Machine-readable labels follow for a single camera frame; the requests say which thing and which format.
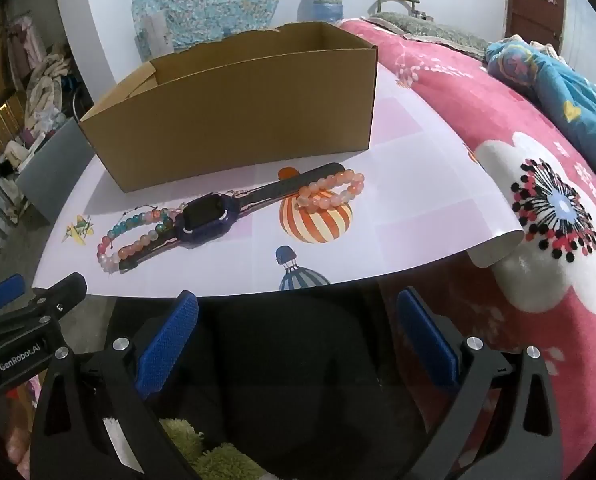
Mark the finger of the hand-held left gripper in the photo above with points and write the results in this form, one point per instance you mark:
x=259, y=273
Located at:
x=60, y=292
x=5, y=292

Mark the brown wooden door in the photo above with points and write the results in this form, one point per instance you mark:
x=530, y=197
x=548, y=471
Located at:
x=533, y=5

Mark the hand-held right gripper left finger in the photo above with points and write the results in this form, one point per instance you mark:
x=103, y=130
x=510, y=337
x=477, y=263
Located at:
x=170, y=342

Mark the green plush slipper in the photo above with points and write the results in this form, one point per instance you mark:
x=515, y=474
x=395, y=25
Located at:
x=217, y=460

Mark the dark blue smartwatch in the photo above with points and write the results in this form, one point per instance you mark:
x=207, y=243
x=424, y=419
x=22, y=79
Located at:
x=205, y=217

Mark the grey green cushion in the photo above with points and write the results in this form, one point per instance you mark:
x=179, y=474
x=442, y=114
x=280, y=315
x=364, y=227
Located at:
x=428, y=27

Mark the brown cardboard box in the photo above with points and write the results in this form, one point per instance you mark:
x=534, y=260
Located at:
x=227, y=120

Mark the balloon print table sheet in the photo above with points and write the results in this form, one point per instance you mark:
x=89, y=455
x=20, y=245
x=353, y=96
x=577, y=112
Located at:
x=403, y=220

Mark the grey storage bin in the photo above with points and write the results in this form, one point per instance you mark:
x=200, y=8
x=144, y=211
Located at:
x=52, y=165

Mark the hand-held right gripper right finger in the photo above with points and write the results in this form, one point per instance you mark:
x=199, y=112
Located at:
x=425, y=342

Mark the blue water bottle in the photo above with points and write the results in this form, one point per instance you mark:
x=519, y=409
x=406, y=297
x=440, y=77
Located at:
x=325, y=2

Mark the dark cloth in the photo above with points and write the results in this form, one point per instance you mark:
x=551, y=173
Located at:
x=288, y=375

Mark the pink floral blanket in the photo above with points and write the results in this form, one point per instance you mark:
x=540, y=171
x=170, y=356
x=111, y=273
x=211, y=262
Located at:
x=478, y=100

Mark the pile of clothes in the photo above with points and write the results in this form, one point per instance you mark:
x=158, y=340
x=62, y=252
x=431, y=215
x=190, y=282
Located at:
x=42, y=75

